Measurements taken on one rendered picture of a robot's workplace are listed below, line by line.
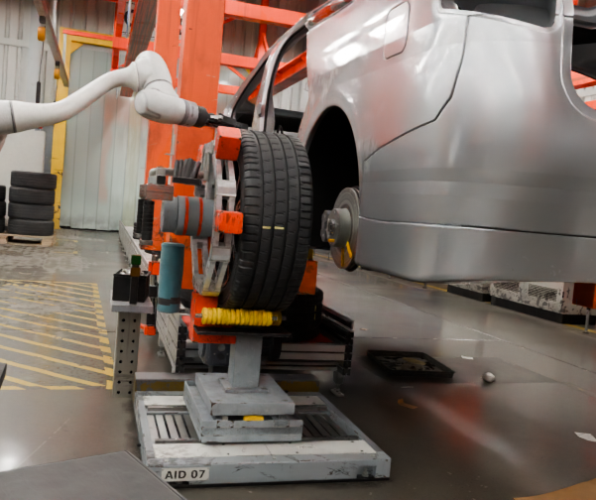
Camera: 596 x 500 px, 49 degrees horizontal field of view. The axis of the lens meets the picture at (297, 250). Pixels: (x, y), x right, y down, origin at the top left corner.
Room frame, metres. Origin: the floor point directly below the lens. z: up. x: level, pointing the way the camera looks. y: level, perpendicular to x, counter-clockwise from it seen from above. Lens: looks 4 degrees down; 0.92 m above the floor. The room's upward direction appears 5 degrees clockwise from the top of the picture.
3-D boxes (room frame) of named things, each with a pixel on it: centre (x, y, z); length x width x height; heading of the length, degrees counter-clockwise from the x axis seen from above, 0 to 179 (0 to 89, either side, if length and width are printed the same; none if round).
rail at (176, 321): (4.13, 0.82, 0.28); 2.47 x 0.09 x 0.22; 17
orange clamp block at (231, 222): (2.11, 0.23, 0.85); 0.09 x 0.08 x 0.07; 17
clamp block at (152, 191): (2.18, 0.47, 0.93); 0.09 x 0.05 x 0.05; 107
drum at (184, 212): (2.39, 0.39, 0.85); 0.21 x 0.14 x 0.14; 107
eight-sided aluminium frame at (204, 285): (2.41, 0.32, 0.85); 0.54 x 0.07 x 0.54; 17
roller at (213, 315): (2.32, 0.19, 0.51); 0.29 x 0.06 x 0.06; 107
